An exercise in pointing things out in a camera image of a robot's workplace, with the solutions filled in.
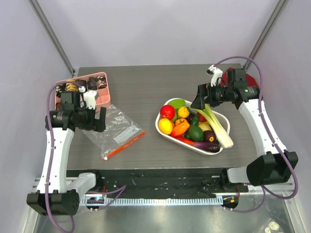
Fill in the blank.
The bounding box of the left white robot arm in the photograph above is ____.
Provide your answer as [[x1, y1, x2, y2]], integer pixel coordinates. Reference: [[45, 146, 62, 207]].
[[26, 90, 106, 216]]

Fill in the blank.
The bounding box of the white green toy leek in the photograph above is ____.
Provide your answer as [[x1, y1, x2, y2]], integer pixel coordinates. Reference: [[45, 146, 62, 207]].
[[195, 104, 234, 149]]

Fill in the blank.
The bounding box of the purple cable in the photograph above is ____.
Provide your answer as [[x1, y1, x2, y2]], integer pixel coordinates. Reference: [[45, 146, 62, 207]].
[[45, 81, 127, 233], [212, 56, 299, 213]]

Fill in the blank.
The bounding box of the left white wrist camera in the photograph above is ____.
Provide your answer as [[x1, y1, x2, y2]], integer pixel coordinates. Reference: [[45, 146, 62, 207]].
[[78, 86, 99, 110]]

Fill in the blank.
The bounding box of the pink divided snack tray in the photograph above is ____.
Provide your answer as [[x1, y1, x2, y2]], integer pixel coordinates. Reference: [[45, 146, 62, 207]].
[[54, 72, 111, 112]]

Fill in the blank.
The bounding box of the clear zip top bag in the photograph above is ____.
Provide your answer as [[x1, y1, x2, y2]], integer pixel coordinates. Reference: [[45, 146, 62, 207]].
[[83, 105, 145, 161]]

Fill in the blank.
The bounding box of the red folded cloth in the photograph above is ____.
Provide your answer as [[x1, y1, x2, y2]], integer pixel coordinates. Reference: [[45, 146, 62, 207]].
[[221, 71, 258, 87]]

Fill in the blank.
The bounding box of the red toy apple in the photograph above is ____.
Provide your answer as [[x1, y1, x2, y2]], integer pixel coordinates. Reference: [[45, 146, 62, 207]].
[[159, 104, 175, 120]]

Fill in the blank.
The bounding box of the yellow orange toy fruit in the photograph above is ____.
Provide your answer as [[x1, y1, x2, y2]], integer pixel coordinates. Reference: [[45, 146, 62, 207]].
[[158, 118, 174, 135]]

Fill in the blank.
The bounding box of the green toy avocado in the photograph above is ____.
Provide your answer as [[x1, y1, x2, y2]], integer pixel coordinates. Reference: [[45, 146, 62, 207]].
[[188, 125, 204, 141]]

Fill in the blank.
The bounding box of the dark purple toy mangosteen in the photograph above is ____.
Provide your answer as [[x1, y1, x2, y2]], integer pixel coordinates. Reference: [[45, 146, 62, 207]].
[[204, 130, 217, 143]]

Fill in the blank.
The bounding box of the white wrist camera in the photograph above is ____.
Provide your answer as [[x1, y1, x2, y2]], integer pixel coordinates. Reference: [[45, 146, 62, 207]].
[[207, 65, 223, 86], [78, 86, 99, 110]]

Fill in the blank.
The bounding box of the tan striped pastry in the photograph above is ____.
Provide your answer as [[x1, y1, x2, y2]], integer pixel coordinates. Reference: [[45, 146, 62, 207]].
[[66, 79, 78, 92]]

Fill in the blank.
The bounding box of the purple toy eggplant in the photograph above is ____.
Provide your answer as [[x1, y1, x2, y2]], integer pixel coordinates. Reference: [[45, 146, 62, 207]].
[[193, 141, 220, 153]]

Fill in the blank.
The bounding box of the orange toy bell pepper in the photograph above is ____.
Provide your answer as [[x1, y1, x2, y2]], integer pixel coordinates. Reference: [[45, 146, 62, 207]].
[[170, 122, 190, 138]]

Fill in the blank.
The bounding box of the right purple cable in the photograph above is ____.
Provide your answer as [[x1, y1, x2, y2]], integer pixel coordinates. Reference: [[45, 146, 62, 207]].
[[212, 56, 299, 213]]

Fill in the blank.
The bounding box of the red toy chili pepper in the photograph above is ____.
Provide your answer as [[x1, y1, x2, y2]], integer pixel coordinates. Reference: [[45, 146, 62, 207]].
[[176, 137, 195, 146]]

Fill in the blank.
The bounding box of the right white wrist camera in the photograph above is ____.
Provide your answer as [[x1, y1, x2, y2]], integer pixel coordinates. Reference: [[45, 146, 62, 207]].
[[207, 65, 223, 86]]

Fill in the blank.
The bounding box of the yellow toy lemon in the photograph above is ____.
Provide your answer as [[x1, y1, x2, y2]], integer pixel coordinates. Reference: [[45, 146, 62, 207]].
[[198, 122, 212, 132]]

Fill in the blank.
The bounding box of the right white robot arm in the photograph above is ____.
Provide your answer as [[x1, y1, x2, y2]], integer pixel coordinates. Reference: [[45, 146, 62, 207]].
[[190, 66, 298, 192]]

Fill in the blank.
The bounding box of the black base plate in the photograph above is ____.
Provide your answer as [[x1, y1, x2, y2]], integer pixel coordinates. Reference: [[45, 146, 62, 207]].
[[65, 167, 250, 199]]

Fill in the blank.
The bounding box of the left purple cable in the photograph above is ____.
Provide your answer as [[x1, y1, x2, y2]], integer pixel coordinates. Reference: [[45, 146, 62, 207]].
[[45, 81, 127, 233]]

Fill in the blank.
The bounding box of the orange toy tomato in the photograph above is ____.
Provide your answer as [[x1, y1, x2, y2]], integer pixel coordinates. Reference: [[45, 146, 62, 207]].
[[174, 118, 188, 126]]

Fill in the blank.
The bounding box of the light green toy fruit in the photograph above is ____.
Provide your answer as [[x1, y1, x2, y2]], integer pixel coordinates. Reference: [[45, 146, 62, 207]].
[[168, 99, 185, 109]]

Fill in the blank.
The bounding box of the yellow toy pepper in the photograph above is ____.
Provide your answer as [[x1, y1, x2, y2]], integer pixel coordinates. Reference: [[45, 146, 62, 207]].
[[177, 106, 190, 118]]

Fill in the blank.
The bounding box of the white plastic basket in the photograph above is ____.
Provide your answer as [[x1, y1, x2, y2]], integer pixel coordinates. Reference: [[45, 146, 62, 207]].
[[155, 98, 230, 155]]

